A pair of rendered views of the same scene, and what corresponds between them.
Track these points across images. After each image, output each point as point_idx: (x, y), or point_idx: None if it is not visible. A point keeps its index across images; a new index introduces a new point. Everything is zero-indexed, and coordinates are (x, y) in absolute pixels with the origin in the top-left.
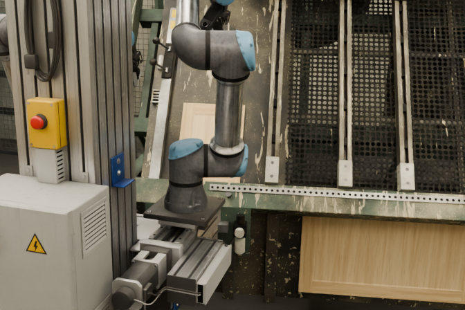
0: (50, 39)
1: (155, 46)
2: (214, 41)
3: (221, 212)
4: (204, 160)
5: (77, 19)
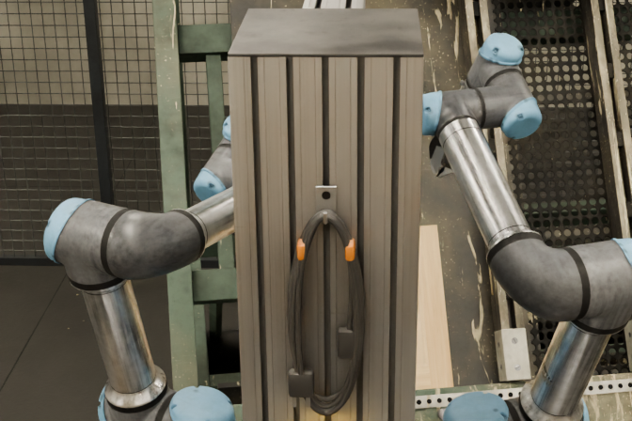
0: (345, 344)
1: (224, 108)
2: (595, 277)
3: None
4: None
5: (397, 304)
